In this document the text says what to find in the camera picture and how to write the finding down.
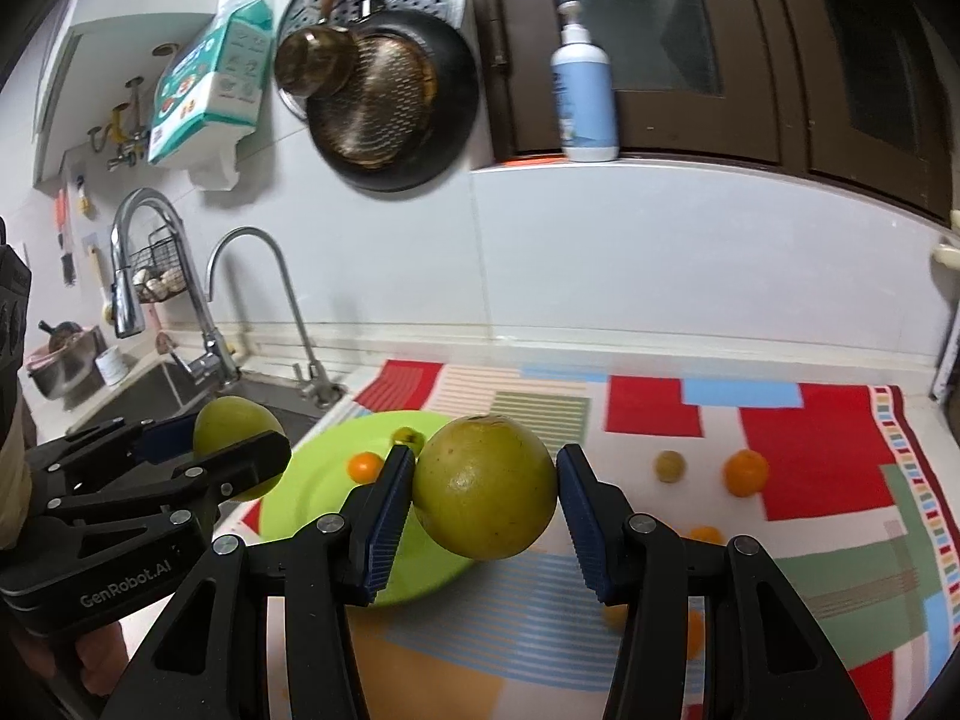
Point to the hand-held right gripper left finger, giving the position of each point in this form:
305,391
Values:
386,529

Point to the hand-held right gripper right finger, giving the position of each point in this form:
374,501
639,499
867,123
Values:
585,529

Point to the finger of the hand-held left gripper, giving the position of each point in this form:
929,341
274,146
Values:
240,461
172,439

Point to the green pear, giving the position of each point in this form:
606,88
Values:
232,422

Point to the small orange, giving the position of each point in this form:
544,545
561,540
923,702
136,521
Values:
365,467

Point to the green plate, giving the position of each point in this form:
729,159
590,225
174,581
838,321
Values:
322,480

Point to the small green persimmon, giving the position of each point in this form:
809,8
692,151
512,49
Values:
406,436

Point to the small green fruit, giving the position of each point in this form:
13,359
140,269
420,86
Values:
670,466

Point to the round yellow-green pear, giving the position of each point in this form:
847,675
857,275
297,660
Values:
484,487

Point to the person's left hand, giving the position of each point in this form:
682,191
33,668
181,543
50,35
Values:
97,656

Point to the steel sink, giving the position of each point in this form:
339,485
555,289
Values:
142,397

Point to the white cup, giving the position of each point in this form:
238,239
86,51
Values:
114,366

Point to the cooking pot with lid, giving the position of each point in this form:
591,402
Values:
64,364

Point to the chrome pull-out faucet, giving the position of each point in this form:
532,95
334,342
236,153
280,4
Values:
129,300

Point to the garlic bulb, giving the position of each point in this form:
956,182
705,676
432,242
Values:
174,279
158,287
142,279

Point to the thin gooseneck faucet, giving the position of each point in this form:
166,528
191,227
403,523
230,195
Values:
296,315

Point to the colourful patchwork mat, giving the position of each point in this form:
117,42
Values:
795,435

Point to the tissue pack in bag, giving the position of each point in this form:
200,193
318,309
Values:
210,82

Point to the red flat strip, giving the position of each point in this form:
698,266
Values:
532,160

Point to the black frying pan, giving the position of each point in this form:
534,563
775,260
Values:
450,112

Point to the white pump bottle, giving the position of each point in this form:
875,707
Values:
585,90

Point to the white plastic fitting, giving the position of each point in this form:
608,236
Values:
946,251

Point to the yellow wall clip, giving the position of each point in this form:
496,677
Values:
81,199

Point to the metal wall hook rack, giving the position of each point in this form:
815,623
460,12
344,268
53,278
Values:
120,135

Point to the brown window frame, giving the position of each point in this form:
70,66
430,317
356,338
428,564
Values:
780,52

